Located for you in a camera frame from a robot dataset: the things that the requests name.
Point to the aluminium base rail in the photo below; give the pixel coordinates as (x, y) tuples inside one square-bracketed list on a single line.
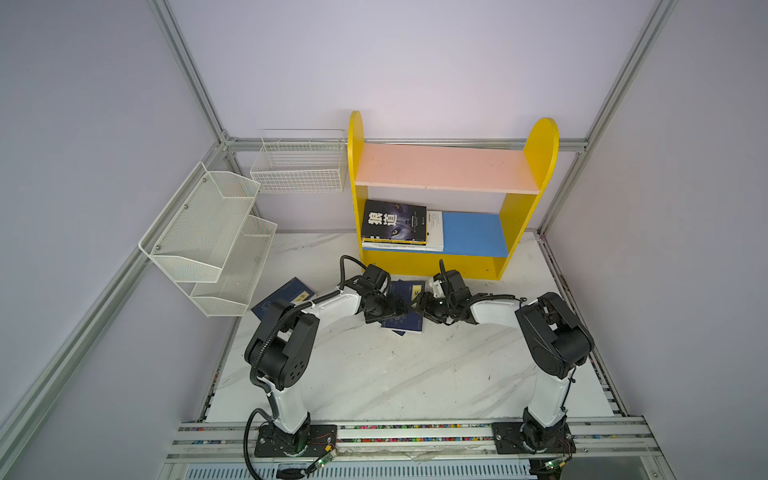
[(599, 447)]

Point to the navy book yellow label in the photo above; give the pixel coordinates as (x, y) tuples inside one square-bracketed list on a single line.
[(411, 321), (294, 291)]

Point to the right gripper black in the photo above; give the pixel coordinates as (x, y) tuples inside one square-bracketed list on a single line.
[(424, 302)]

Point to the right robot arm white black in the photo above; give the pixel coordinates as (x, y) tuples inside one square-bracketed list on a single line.
[(558, 342)]

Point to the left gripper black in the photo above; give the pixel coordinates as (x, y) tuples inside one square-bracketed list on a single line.
[(389, 313)]

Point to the black wolf cover book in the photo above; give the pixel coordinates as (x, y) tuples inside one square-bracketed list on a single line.
[(395, 221)]

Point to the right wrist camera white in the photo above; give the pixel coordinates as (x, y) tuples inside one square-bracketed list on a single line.
[(436, 288)]

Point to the white mesh two-tier rack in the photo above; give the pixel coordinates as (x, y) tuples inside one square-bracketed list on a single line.
[(209, 242)]

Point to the white portfolio book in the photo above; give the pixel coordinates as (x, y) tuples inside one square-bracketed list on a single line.
[(435, 235)]

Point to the yellow bookshelf pink blue shelves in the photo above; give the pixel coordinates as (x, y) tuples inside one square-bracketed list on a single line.
[(487, 196)]

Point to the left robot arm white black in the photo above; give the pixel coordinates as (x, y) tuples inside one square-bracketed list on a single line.
[(280, 350)]

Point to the white wire basket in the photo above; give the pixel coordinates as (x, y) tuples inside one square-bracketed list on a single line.
[(289, 166)]

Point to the yellow cartoon cover book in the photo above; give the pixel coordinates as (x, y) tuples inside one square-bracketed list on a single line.
[(388, 243)]

